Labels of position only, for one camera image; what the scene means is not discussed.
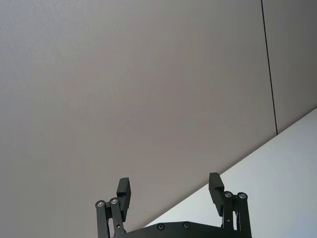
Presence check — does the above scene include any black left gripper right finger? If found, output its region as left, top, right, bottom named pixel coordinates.
left=209, top=173, right=252, bottom=238

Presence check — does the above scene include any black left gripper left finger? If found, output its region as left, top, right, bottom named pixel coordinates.
left=95, top=177, right=132, bottom=238

